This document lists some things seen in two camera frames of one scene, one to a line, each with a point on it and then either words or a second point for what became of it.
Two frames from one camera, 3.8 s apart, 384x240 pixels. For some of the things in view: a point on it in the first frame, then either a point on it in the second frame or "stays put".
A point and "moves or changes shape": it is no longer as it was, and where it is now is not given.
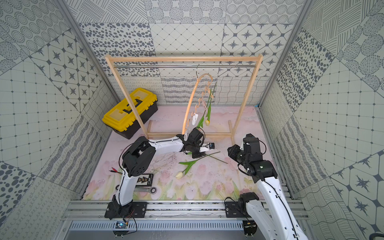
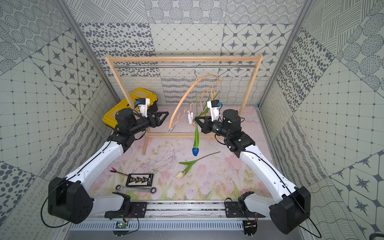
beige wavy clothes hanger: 202,88 → 219,80
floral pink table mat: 177,175 stays put
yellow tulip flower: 208,115 moves or changes shape
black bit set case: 145,180 stays put
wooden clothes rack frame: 147,130 stays put
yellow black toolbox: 123,118 stays put
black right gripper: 232,154 → 205,126
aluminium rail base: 89,215 stays put
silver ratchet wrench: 152,190 stays put
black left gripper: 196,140 → 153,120
